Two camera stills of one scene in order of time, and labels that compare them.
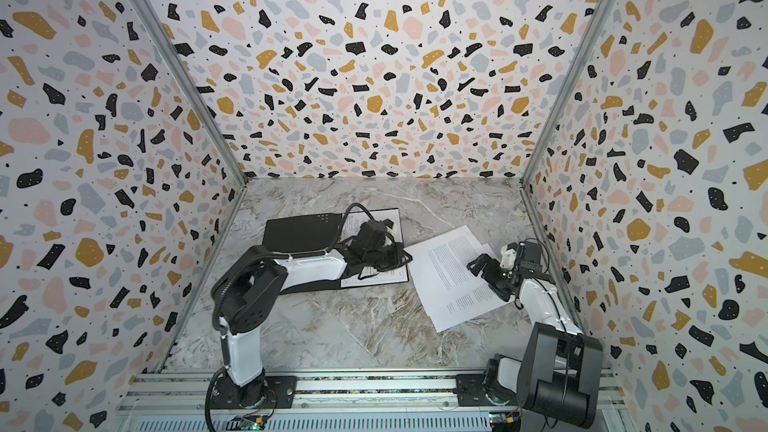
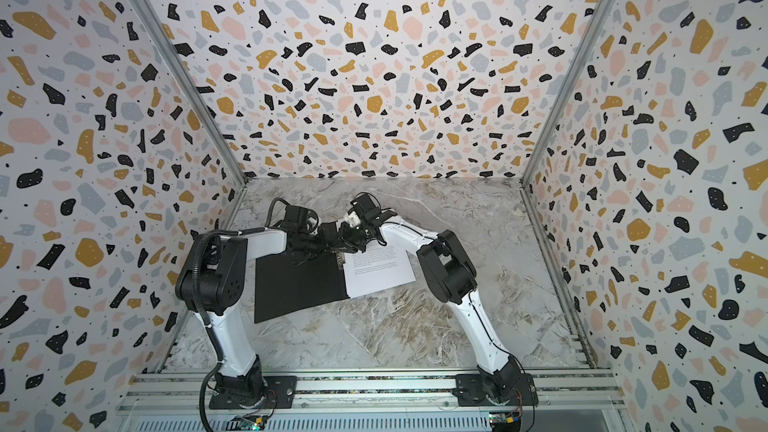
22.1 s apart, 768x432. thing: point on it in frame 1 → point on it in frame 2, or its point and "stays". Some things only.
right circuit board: x=501 y=422 stays
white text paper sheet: x=450 y=293 → x=378 y=267
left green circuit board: x=249 y=422 stays
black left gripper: x=397 y=251 → x=322 y=245
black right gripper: x=492 y=268 → x=349 y=234
